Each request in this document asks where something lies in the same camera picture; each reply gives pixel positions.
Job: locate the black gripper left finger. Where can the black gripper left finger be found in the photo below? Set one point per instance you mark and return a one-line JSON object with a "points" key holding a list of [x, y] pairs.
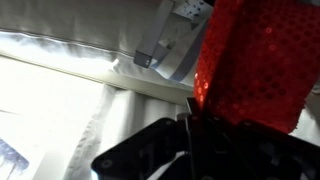
{"points": [[143, 150]]}

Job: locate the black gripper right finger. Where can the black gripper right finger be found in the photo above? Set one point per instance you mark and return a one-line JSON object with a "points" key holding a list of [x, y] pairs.
{"points": [[260, 153]]}

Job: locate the red sequin hat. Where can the red sequin hat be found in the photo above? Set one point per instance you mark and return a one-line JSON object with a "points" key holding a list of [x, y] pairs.
{"points": [[260, 60]]}

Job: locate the small white wooden chair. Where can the small white wooden chair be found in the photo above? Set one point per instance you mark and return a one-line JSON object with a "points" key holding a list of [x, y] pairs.
{"points": [[153, 36]]}

